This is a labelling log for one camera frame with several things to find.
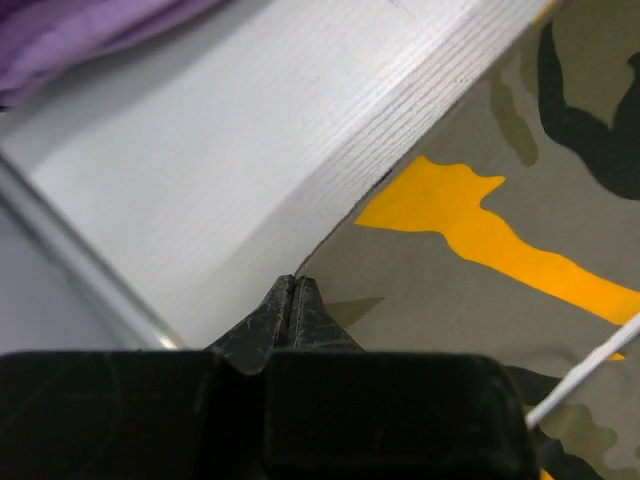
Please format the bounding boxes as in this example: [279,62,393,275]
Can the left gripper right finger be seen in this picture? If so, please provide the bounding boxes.
[264,278,540,479]

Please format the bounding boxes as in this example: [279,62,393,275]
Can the aluminium front rail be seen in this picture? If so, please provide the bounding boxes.
[1,158,186,350]

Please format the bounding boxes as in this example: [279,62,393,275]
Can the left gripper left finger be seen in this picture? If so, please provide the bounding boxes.
[1,275,295,479]

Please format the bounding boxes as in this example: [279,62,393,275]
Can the folded purple trousers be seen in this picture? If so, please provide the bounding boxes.
[1,0,217,110]

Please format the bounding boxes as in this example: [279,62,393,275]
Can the camouflage cargo trousers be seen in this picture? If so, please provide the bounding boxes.
[294,0,640,480]

